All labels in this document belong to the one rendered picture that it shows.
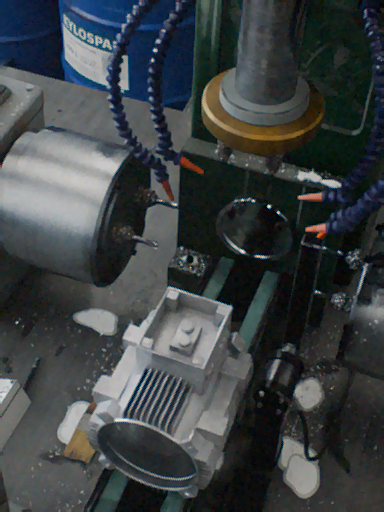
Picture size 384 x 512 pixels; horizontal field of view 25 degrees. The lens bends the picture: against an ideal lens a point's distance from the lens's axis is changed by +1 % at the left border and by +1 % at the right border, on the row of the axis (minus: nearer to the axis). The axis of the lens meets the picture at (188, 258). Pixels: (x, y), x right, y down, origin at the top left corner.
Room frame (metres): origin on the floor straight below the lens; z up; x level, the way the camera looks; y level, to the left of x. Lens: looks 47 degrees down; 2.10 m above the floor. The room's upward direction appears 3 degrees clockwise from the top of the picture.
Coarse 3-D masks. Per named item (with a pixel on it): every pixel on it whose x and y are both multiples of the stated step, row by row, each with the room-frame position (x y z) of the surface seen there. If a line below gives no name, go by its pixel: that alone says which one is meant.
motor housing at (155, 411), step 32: (128, 352) 0.78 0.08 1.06; (224, 352) 0.78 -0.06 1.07; (128, 384) 0.72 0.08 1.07; (160, 384) 0.70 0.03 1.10; (192, 384) 0.70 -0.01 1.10; (224, 384) 0.73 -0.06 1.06; (96, 416) 0.67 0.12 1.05; (128, 416) 0.65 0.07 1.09; (160, 416) 0.65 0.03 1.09; (192, 416) 0.67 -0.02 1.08; (224, 416) 0.69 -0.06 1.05; (96, 448) 0.67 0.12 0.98; (128, 448) 0.68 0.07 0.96; (160, 448) 0.70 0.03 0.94; (160, 480) 0.64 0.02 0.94; (192, 480) 0.62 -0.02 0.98
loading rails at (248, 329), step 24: (216, 264) 1.11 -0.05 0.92; (216, 288) 1.04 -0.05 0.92; (264, 288) 1.05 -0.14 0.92; (264, 312) 0.99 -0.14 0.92; (264, 336) 0.96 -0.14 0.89; (120, 480) 0.65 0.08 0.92; (96, 504) 0.61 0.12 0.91; (120, 504) 0.62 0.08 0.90; (168, 504) 0.62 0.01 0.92; (192, 504) 0.62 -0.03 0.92; (216, 504) 0.67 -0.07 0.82
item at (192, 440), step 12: (240, 336) 0.80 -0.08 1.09; (228, 348) 0.79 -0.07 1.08; (240, 348) 0.79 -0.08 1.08; (108, 408) 0.66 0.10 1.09; (120, 408) 0.67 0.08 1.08; (108, 420) 0.66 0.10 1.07; (192, 432) 0.63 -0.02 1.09; (180, 444) 0.62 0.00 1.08; (192, 444) 0.62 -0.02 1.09; (108, 468) 0.66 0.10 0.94; (180, 492) 0.62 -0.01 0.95; (192, 492) 0.62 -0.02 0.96
